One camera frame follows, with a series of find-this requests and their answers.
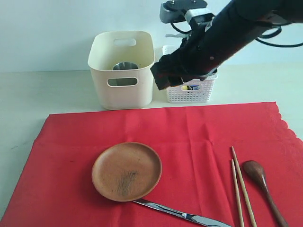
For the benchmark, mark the red scalloped table cloth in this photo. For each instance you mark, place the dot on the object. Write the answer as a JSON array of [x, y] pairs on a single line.
[[55, 188]]

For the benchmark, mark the blue white milk carton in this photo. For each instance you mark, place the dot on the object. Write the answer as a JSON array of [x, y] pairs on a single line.
[[193, 87]]

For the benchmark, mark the silver table knife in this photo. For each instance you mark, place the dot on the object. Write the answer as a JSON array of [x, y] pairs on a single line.
[[206, 222]]

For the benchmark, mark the cream plastic bin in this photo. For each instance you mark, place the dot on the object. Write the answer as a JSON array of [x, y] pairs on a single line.
[[120, 64]]

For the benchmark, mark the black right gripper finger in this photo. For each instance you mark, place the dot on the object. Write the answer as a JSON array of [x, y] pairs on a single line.
[[177, 81], [165, 67]]

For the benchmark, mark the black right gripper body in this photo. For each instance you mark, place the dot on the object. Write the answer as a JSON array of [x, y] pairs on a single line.
[[202, 52]]

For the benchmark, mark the long wooden chopstick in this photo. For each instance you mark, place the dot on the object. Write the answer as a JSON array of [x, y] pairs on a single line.
[[243, 187]]

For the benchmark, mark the dark wooden spoon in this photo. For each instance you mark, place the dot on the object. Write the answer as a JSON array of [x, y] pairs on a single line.
[[256, 173]]

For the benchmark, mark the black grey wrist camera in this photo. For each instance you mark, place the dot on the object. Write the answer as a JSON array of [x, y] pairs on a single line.
[[175, 10]]

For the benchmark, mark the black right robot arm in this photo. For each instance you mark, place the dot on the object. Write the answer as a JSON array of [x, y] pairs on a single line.
[[246, 20]]

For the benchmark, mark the white perforated plastic basket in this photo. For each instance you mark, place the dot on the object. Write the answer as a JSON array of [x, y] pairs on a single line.
[[176, 95]]

